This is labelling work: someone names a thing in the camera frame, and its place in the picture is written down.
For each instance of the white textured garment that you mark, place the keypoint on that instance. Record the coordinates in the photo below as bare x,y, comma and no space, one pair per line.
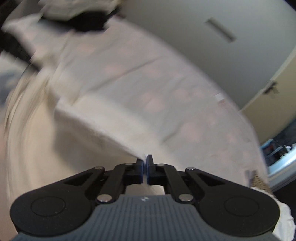
42,144

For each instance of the grey wall plate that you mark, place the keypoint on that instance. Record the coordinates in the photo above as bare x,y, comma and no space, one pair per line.
221,29

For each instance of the beige bedroom door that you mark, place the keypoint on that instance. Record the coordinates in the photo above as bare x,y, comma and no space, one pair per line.
273,108

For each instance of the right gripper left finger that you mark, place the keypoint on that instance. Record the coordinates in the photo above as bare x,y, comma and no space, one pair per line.
65,205

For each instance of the brown striped garment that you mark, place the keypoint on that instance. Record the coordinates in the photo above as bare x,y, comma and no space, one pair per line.
257,183

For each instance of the grey pink-dotted bedsheet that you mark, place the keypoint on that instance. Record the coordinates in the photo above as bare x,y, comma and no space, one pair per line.
144,93

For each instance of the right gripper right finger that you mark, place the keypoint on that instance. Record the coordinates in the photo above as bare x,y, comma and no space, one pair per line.
226,206

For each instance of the black folded garment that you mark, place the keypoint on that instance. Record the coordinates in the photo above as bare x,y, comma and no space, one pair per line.
86,21

